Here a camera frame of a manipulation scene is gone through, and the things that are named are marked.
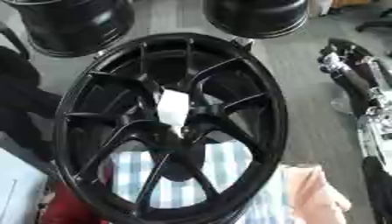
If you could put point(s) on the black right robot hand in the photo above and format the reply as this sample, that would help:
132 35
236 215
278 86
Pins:
353 78

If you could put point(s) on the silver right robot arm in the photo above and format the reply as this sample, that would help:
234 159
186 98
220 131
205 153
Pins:
377 151

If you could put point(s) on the black wheel rim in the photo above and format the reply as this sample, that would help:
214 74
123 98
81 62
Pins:
255 16
76 23

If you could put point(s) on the white pin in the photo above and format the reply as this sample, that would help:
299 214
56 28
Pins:
173 109

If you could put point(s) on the black spoked wheel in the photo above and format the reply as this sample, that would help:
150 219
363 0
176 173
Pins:
127 87

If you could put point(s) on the black office chair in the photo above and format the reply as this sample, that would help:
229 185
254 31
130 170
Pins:
375 22

